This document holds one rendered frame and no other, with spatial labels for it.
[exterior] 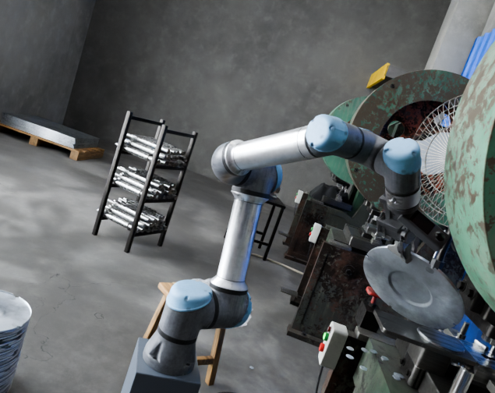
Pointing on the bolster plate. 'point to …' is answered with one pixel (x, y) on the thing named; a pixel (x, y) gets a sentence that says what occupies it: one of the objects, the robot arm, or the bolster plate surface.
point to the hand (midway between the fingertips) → (411, 259)
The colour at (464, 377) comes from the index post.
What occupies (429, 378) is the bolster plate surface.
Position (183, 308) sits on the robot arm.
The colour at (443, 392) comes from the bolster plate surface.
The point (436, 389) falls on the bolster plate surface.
